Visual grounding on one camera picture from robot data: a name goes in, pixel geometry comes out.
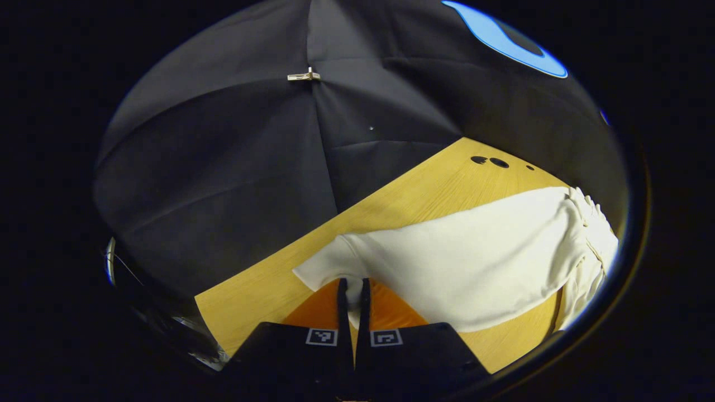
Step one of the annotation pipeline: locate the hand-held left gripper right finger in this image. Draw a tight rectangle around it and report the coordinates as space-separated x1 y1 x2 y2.
354 277 492 400

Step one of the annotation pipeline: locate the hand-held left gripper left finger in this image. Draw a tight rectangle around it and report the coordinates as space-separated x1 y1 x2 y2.
222 277 355 400

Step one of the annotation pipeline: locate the white sweatshirt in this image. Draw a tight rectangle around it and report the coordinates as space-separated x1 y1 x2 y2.
292 186 619 333

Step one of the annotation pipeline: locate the black backdrop cloth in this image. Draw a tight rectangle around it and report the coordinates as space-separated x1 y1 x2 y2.
94 0 629 313

